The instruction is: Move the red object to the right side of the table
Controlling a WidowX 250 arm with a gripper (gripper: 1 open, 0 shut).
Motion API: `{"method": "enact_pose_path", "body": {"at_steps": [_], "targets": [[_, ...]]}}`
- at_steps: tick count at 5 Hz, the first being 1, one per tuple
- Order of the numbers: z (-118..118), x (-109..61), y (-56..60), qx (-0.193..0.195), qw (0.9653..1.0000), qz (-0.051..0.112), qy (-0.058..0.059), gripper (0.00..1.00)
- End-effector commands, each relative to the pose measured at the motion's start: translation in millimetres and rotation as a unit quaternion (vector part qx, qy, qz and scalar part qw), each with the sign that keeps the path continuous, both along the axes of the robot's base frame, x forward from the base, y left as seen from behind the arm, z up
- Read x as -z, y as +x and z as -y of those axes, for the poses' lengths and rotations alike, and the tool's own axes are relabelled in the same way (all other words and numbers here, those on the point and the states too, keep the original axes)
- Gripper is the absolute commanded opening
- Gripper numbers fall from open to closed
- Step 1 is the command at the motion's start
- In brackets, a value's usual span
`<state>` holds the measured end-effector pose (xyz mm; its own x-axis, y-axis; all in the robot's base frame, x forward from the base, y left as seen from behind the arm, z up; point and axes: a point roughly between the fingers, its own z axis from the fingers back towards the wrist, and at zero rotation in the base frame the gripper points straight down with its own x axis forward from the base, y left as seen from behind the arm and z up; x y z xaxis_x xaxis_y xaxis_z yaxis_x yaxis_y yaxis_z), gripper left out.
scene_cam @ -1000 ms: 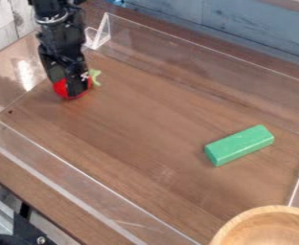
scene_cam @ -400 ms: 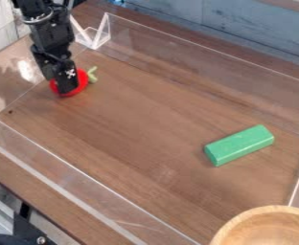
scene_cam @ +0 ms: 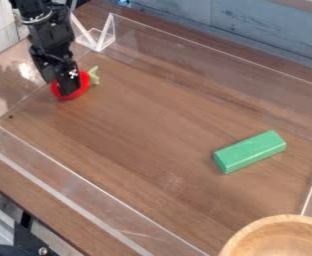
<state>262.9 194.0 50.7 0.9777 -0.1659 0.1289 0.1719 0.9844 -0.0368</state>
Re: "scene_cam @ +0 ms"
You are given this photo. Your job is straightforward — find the green rectangular block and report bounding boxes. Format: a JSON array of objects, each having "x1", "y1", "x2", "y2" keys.
[{"x1": 212, "y1": 130, "x2": 286, "y2": 174}]

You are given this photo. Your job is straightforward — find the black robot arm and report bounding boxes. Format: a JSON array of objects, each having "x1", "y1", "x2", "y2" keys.
[{"x1": 8, "y1": 0, "x2": 81, "y2": 96}]

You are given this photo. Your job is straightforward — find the wooden bowl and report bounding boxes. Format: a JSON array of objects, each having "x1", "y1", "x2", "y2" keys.
[{"x1": 218, "y1": 215, "x2": 312, "y2": 256}]

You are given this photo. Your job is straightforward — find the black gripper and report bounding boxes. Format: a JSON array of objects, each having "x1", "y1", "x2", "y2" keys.
[{"x1": 25, "y1": 16, "x2": 79, "y2": 96}]

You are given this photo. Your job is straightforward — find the black metal table bracket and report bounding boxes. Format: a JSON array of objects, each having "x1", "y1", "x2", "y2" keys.
[{"x1": 0, "y1": 213, "x2": 59, "y2": 256}]

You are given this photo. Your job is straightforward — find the clear acrylic table barrier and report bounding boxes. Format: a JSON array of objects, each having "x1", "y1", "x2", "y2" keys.
[{"x1": 0, "y1": 14, "x2": 312, "y2": 256}]

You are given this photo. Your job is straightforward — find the red plush strawberry toy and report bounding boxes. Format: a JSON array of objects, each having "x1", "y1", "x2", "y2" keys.
[{"x1": 50, "y1": 65, "x2": 99, "y2": 100}]

